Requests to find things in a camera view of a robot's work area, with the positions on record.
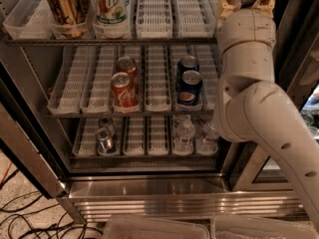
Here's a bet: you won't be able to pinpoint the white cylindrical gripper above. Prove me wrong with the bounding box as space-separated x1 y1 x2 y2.
216 0 276 54

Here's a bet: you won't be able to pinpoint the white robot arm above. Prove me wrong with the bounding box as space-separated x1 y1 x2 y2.
213 0 319 229

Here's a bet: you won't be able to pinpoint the fridge glass door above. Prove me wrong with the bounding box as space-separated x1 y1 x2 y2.
229 0 319 190

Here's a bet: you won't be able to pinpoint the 7up bottle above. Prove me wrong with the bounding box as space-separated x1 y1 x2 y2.
93 0 129 39

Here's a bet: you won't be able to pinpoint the right clear water bottle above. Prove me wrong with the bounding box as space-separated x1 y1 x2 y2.
196 120 219 155

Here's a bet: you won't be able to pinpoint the clear water bottle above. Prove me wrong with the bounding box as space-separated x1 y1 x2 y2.
196 120 219 155
172 116 195 156

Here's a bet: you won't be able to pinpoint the left clear water bottle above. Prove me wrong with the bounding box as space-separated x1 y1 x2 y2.
172 116 195 156

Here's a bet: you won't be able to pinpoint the stainless steel fridge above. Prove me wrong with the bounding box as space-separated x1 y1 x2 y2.
0 0 318 223

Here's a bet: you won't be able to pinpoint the rear Pepsi can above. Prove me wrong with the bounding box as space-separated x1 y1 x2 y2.
177 55 199 75

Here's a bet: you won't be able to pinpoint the pepsi can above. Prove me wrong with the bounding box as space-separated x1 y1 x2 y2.
177 55 199 75
177 70 202 106

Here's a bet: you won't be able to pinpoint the front Pepsi can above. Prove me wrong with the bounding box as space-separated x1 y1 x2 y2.
177 70 202 106

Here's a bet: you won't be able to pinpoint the rear Coca-Cola can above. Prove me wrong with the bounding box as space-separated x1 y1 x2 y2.
116 56 139 84

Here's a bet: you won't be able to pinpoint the coca-cola can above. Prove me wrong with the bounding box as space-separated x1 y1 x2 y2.
111 72 139 112
116 56 139 84

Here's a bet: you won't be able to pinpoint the front Coca-Cola can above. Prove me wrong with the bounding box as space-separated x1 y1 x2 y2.
111 72 139 112

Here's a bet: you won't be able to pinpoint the gold drink can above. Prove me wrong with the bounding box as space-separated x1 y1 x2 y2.
47 0 86 39

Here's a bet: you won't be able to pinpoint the rear silver blue can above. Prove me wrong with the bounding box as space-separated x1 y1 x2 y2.
99 117 116 135

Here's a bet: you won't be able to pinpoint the silver blue can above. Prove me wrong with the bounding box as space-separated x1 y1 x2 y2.
96 127 116 155
99 117 116 135

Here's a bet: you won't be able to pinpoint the front silver blue can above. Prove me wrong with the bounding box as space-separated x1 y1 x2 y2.
96 127 116 155

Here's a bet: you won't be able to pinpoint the right clear plastic bin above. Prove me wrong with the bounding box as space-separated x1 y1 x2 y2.
210 215 319 239

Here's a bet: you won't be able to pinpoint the clear plastic bin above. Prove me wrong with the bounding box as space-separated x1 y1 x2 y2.
101 215 210 239
210 215 319 239

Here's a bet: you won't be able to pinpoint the left clear plastic bin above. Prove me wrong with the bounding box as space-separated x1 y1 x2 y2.
101 215 210 239

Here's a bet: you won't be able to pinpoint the black floor cables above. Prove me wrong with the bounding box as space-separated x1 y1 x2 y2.
0 167 104 239

